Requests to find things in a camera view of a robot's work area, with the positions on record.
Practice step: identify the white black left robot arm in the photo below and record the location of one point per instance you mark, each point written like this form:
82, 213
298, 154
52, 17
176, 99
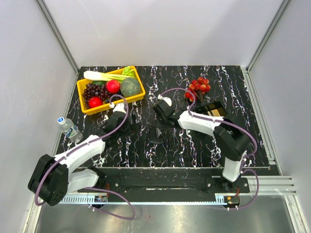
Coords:
54, 177

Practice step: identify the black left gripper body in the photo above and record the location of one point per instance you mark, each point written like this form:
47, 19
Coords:
126, 130

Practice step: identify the yellow plastic tray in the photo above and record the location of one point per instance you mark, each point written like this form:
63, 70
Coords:
81, 84

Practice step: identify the plastic water bottle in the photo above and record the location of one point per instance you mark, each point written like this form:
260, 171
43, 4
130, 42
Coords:
69, 129

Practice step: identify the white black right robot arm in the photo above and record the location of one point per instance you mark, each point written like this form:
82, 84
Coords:
232, 139

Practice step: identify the dark purple grape bunch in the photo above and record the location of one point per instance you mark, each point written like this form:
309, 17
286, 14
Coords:
98, 91

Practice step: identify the gold credit card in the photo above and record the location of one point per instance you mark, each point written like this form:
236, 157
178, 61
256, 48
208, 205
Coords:
216, 113

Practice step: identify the red artificial berry bunch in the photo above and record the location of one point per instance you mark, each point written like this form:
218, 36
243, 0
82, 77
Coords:
198, 88

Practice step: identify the green melon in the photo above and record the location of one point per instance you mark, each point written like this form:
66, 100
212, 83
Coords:
130, 87

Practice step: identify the black card storage box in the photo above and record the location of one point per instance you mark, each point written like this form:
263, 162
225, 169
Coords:
204, 108

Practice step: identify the black leather card holder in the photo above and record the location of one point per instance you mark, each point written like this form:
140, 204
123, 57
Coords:
155, 136

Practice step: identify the white green leek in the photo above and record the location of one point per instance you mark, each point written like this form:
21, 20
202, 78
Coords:
99, 76

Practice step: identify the red apple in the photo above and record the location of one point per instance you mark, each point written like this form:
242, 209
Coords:
113, 86

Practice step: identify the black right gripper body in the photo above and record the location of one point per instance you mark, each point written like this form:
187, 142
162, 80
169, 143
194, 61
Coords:
162, 119

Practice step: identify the red tomato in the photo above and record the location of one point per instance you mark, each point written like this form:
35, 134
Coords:
94, 102

